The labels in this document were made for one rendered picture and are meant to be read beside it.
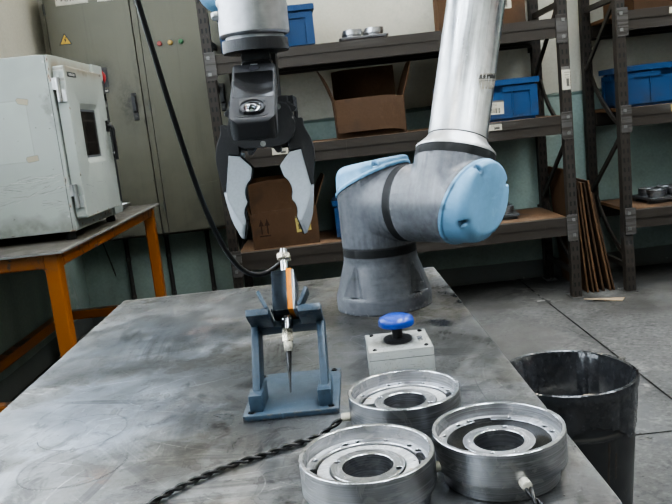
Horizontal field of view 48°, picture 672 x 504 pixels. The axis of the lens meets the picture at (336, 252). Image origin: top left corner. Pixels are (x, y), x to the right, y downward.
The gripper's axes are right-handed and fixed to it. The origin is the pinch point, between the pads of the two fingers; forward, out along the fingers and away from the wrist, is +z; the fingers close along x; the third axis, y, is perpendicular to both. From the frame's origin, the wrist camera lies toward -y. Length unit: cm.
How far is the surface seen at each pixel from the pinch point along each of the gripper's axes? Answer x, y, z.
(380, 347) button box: -10.5, -1.9, 14.2
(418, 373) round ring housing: -13.9, -9.4, 14.8
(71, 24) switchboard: 140, 350, -77
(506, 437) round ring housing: -19.9, -22.7, 16.2
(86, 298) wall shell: 162, 369, 82
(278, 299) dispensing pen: 0.0, -2.4, 7.6
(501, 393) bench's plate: -22.4, -7.2, 18.5
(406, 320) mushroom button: -13.6, -1.3, 11.5
